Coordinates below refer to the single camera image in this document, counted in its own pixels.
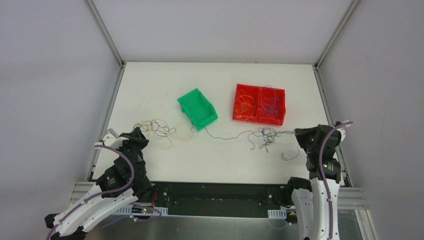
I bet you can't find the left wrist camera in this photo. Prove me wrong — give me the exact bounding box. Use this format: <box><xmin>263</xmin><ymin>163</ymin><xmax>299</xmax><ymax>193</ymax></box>
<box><xmin>94</xmin><ymin>128</ymin><xmax>129</xmax><ymax>149</ymax></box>

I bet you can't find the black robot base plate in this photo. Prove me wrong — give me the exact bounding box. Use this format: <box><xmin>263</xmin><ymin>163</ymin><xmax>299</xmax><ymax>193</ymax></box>
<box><xmin>119</xmin><ymin>181</ymin><xmax>317</xmax><ymax>219</ymax></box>

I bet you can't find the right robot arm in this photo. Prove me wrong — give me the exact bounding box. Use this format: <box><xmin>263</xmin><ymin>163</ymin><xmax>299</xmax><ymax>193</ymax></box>
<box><xmin>283</xmin><ymin>124</ymin><xmax>343</xmax><ymax>240</ymax></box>

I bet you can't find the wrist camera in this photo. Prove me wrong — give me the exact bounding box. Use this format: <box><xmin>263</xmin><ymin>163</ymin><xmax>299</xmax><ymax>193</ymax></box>
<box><xmin>94</xmin><ymin>128</ymin><xmax>129</xmax><ymax>149</ymax></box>
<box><xmin>334</xmin><ymin>120</ymin><xmax>353</xmax><ymax>142</ymax></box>

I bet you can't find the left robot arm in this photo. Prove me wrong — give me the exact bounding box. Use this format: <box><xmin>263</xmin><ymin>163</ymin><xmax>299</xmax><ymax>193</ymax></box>
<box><xmin>44</xmin><ymin>127</ymin><xmax>153</xmax><ymax>240</ymax></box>

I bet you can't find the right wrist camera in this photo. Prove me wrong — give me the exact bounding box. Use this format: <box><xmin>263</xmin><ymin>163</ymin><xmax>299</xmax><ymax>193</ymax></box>
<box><xmin>334</xmin><ymin>120</ymin><xmax>353</xmax><ymax>142</ymax></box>

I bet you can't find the green plastic bin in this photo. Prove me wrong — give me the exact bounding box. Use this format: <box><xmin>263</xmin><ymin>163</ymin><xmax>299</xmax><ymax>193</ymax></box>
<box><xmin>177</xmin><ymin>88</ymin><xmax>218</xmax><ymax>130</ymax></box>

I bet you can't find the wire bundle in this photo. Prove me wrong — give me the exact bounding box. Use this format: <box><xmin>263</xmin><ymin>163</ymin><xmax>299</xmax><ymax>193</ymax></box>
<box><xmin>132</xmin><ymin>118</ymin><xmax>302</xmax><ymax>162</ymax></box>

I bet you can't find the red double plastic bin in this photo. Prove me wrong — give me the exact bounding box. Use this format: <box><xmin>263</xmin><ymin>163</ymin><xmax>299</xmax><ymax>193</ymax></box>
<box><xmin>232</xmin><ymin>84</ymin><xmax>286</xmax><ymax>126</ymax></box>

